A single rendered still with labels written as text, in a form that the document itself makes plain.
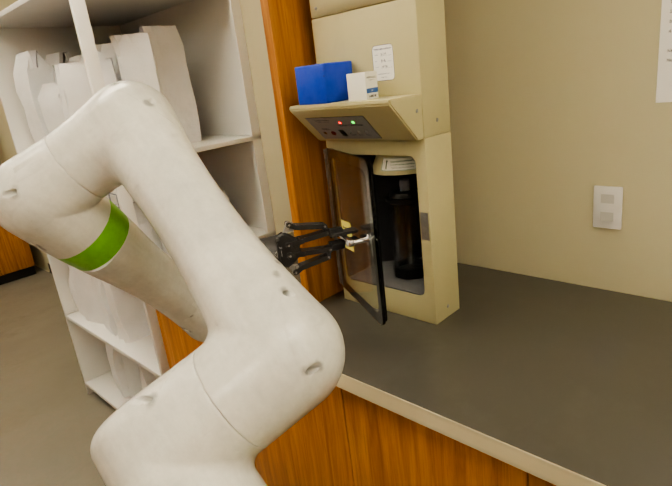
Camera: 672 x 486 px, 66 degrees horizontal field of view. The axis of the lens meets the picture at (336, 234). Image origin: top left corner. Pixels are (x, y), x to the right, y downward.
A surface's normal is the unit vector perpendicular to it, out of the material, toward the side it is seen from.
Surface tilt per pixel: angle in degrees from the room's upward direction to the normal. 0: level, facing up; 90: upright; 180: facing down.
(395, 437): 90
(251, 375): 64
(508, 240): 90
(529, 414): 0
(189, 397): 48
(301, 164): 90
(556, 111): 90
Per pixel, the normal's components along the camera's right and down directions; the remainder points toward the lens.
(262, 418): 0.29, 0.30
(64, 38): 0.72, 0.12
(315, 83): -0.69, 0.29
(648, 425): -0.11, -0.95
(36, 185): 0.19, 0.04
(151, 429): -0.14, -0.27
